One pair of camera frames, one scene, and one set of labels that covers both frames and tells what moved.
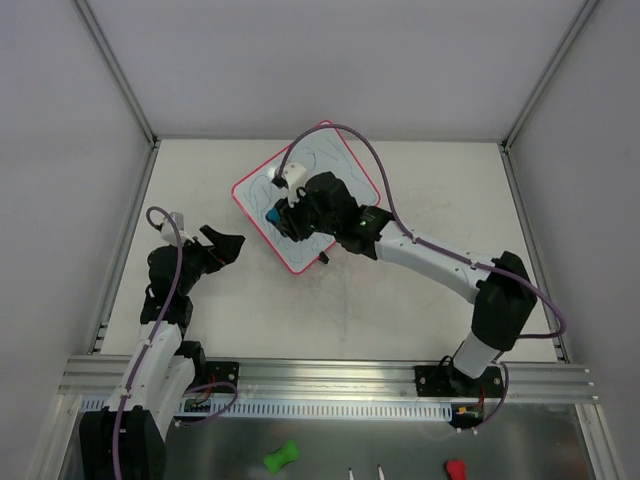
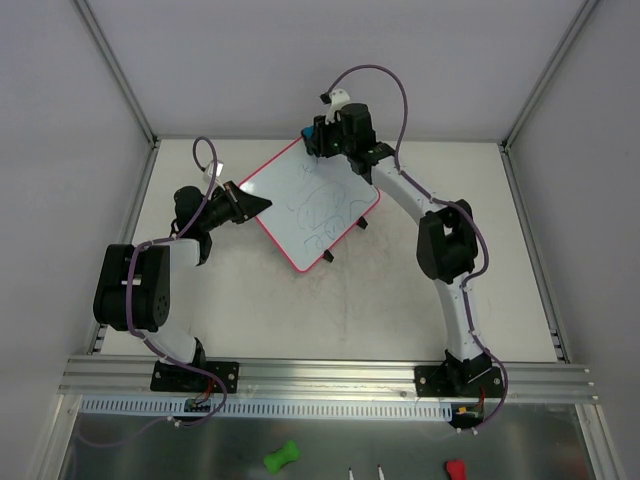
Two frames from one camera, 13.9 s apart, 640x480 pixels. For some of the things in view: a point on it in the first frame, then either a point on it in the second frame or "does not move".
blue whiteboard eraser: x=273 y=215 → x=308 y=132
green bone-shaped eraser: x=287 y=454 does not move
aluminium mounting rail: x=99 y=377 does not move
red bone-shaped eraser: x=456 y=469 does not move
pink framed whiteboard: x=319 y=149 does not move
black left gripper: x=204 y=253 → x=233 y=203
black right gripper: x=292 y=218 → x=320 y=138
